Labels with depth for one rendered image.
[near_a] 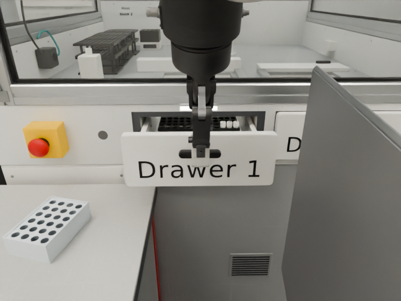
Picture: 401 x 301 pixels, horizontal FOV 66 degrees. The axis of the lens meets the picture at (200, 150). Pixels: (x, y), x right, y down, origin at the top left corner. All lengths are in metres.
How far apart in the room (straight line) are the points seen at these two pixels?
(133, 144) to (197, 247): 0.41
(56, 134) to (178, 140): 0.27
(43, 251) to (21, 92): 0.34
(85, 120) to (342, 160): 0.57
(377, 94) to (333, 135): 0.48
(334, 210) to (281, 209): 0.55
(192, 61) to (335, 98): 0.16
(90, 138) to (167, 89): 0.21
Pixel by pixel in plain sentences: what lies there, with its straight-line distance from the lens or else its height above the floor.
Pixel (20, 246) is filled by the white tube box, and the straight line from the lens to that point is 0.61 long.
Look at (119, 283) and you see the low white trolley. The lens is 0.53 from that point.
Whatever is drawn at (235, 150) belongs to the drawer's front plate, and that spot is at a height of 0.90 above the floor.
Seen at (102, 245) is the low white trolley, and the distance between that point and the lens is 0.60.
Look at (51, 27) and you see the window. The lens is 0.72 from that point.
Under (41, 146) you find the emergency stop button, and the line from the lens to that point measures 0.71.
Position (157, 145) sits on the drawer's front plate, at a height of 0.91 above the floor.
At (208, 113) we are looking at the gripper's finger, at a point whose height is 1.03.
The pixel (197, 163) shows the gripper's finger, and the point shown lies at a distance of 0.53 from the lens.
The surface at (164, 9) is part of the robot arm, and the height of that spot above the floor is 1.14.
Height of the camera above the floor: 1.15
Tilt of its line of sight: 26 degrees down
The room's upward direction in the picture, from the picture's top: straight up
